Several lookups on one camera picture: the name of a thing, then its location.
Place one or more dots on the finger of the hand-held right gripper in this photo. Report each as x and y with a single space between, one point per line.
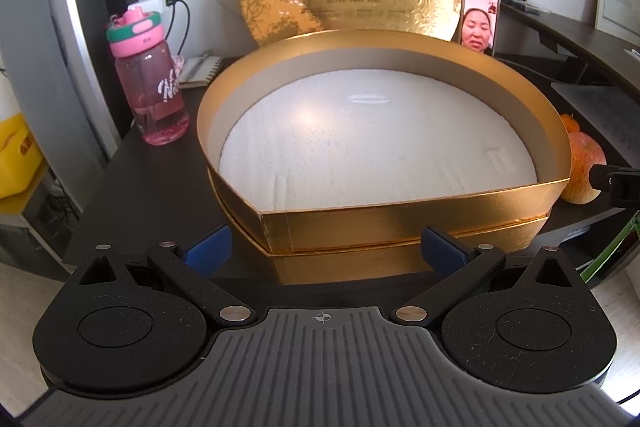
617 184

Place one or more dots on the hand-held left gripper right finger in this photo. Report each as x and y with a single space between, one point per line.
441 251

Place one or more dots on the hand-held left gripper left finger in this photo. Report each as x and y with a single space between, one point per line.
207 248

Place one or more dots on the red yellow apple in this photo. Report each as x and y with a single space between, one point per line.
582 169

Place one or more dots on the orange tangerine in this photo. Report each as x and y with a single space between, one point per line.
570 123

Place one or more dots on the round gold gift box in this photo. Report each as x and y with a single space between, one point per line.
380 132

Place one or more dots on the dark raised desk shelf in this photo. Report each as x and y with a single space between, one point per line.
580 42

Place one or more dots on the pink water bottle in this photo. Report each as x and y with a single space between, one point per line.
152 92

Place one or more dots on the spiral notebook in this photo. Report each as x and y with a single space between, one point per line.
200 69

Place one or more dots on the white side table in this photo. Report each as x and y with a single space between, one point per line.
30 222

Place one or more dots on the yellow plastic bin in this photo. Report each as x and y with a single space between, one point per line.
17 157

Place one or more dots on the smartphone with pink screen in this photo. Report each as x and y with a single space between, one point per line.
479 19

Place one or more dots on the white charger plug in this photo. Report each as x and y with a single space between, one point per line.
149 4

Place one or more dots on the grey computer tower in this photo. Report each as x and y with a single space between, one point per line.
45 32

